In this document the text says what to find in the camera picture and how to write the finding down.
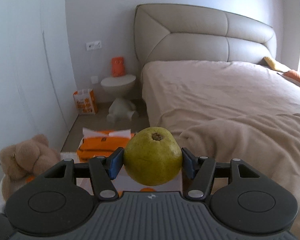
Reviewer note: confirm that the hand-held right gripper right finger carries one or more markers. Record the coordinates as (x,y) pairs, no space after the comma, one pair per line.
(187,165)

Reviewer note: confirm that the white wall socket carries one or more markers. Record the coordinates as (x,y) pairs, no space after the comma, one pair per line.
(93,45)

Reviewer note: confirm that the yellow pillow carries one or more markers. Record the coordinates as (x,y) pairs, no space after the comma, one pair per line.
(275,63)

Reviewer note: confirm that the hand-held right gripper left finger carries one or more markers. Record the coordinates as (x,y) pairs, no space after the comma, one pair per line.
(115,165)

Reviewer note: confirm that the white plush toy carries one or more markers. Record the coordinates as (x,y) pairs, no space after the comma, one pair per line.
(121,110)

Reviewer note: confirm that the round white bedside table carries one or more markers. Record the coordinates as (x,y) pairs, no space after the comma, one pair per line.
(118,83)

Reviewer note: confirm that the orange printed paper bag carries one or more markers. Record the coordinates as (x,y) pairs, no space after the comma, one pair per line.
(85,102)

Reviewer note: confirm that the small yellow-green pear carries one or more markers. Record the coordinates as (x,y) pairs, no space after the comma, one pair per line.
(152,158)

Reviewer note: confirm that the orange fabric bag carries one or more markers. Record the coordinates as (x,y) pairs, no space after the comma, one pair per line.
(97,146)

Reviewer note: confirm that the white tissue paper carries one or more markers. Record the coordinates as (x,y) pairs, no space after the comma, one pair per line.
(107,132)

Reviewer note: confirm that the orange cushion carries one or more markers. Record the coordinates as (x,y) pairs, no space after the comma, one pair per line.
(298,77)

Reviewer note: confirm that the brown plush bear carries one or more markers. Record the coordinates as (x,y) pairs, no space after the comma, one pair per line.
(27,160)

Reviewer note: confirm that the beige padded headboard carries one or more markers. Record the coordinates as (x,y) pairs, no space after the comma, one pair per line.
(202,35)

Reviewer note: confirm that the orange toy figure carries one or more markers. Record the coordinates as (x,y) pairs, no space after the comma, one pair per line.
(118,67)

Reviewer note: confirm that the beige fleece blanket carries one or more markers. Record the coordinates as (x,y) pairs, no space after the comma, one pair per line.
(252,142)

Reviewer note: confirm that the pink cardboard box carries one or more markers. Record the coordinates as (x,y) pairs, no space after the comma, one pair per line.
(175,182)

